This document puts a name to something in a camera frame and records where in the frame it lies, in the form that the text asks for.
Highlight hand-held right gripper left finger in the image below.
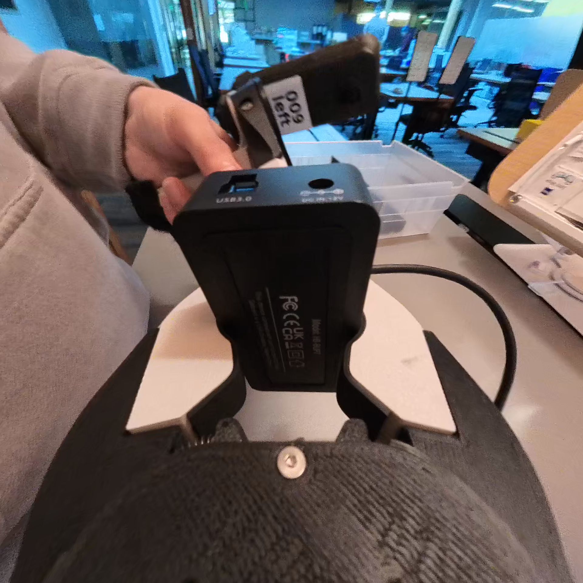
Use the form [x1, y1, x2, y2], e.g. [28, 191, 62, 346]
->
[127, 293, 247, 441]

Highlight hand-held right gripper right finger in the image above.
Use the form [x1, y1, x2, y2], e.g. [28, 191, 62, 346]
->
[336, 279, 458, 442]

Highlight black usb cable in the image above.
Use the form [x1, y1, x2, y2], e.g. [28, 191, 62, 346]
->
[371, 264, 518, 411]

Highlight black usb hub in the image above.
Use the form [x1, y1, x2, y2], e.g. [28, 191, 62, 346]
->
[172, 164, 381, 392]

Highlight person's left forearm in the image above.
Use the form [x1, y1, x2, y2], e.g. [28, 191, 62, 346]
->
[0, 32, 153, 194]

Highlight person's left hand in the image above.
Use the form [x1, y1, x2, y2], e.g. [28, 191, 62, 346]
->
[123, 86, 243, 225]

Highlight wooden office table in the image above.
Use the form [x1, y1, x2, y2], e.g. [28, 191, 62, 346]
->
[457, 127, 521, 158]
[380, 82, 456, 139]

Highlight sign board on stand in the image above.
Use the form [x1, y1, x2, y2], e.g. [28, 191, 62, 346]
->
[405, 31, 439, 84]
[439, 36, 476, 86]

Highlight person's grey sweater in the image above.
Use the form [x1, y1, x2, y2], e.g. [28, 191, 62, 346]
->
[0, 105, 152, 552]

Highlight clear plastic organizer bin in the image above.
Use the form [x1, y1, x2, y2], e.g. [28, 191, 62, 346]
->
[285, 139, 470, 240]

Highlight black office chair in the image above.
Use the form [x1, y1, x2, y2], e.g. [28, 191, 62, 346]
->
[152, 68, 202, 106]
[491, 66, 544, 129]

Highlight black flat slab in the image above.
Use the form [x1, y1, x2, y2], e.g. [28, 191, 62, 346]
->
[444, 195, 543, 256]

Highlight clear plastic bag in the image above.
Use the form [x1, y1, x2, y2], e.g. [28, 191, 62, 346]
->
[494, 244, 583, 339]

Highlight wooden board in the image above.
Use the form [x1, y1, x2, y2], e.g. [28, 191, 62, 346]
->
[487, 68, 583, 210]

